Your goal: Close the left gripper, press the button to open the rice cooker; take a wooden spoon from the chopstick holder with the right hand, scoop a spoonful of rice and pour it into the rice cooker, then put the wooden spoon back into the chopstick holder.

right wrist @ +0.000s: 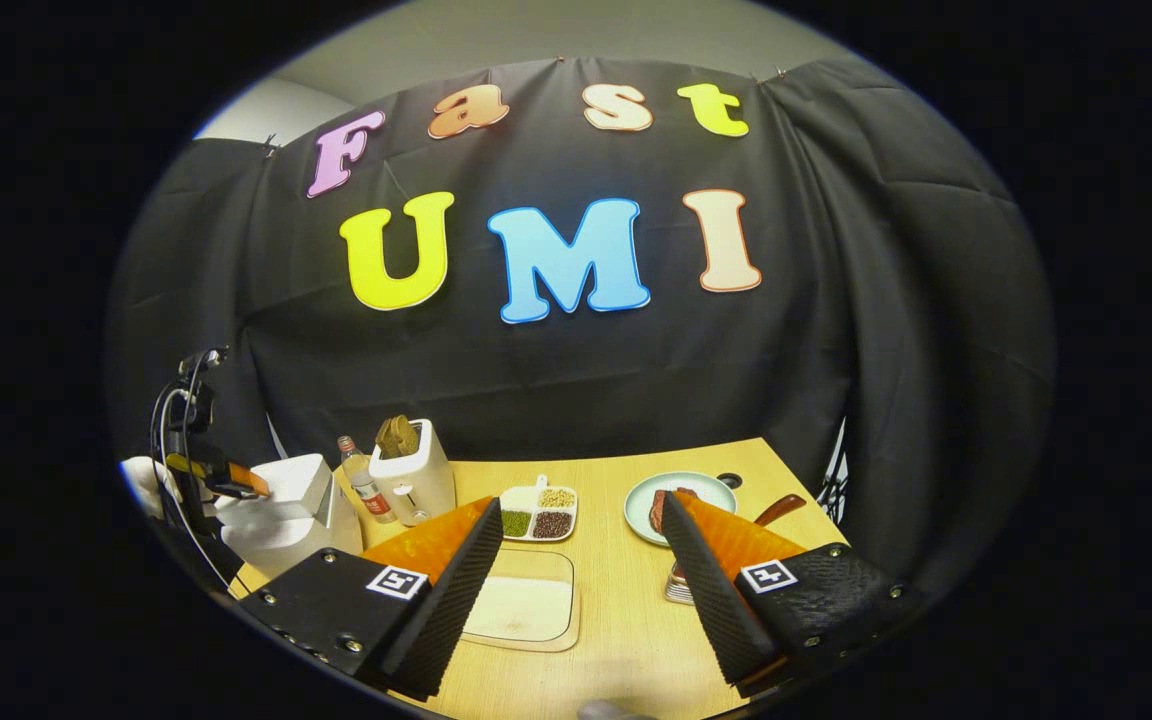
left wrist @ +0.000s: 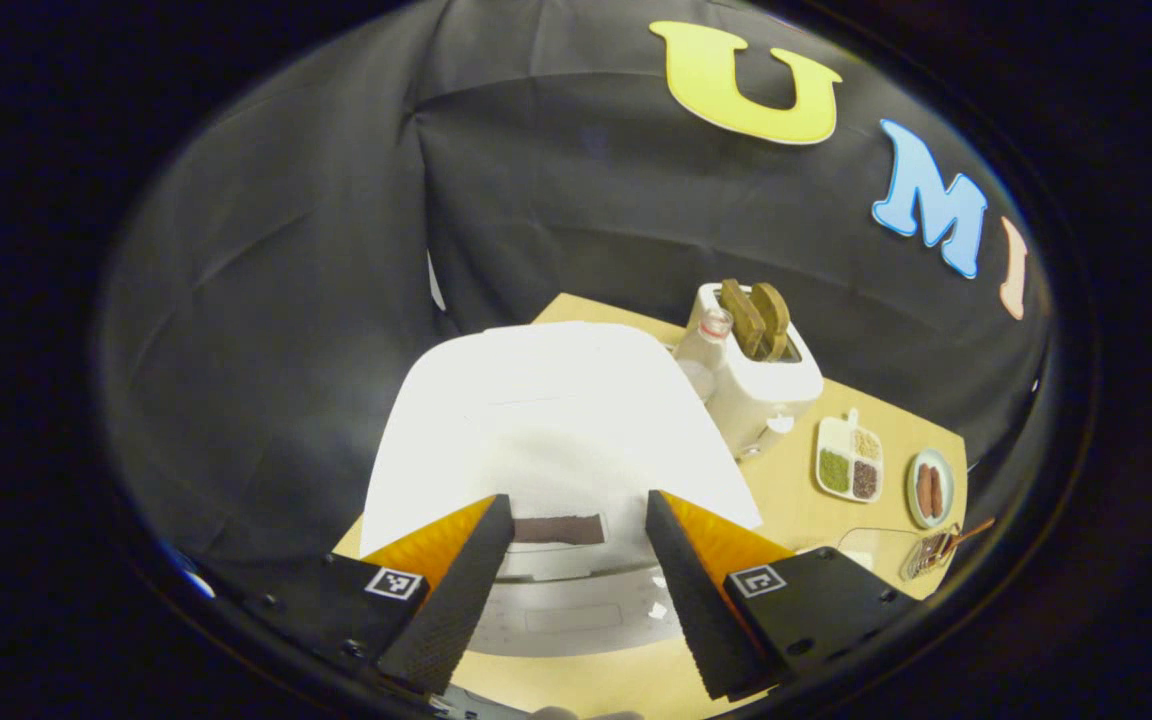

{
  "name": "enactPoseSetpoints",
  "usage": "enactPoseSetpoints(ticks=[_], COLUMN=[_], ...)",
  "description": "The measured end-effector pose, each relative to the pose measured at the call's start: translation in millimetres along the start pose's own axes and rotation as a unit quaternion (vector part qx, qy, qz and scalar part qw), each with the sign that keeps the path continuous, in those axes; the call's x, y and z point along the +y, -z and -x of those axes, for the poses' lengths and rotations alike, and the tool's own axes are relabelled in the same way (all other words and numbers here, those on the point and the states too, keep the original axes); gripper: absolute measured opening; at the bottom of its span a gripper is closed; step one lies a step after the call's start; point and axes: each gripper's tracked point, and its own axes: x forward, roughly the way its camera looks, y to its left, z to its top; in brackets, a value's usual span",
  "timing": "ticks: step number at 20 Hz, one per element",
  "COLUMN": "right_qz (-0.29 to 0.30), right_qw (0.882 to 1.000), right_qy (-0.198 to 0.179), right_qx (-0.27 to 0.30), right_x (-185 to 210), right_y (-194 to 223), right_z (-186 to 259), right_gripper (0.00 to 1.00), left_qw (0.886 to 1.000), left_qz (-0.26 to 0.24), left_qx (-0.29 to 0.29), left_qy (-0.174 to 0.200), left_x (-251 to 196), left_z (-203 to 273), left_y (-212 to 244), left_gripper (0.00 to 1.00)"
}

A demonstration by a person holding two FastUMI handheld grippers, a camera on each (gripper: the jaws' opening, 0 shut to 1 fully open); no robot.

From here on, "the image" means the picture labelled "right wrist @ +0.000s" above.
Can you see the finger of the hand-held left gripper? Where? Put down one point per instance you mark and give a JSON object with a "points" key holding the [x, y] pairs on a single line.
{"points": [[236, 485]]}

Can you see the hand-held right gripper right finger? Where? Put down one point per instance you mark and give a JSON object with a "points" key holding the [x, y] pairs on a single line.
{"points": [[716, 600]]}

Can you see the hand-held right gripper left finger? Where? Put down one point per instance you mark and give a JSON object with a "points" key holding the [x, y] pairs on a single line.
{"points": [[441, 610]]}

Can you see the white rice cooker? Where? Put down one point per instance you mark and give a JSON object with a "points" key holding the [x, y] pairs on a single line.
{"points": [[286, 500]]}

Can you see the beige tray of rice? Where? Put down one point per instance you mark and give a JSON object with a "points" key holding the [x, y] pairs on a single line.
{"points": [[526, 605]]}

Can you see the brown wooden spoon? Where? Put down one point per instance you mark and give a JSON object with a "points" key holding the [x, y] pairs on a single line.
{"points": [[781, 509]]}

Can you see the pale green plate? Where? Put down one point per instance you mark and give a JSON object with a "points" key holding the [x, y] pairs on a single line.
{"points": [[706, 485]]}

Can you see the white toaster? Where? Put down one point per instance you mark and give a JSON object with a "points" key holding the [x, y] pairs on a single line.
{"points": [[421, 480]]}

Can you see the small clear bottle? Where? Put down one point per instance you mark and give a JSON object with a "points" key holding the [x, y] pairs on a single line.
{"points": [[368, 490]]}

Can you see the white divided grain dish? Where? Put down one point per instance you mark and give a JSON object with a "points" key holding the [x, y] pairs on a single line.
{"points": [[541, 515]]}

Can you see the metal backdrop stand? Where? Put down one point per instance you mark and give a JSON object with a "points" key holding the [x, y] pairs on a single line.
{"points": [[836, 475]]}

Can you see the black backdrop cloth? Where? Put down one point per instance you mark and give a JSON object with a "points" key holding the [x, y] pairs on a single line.
{"points": [[556, 380]]}

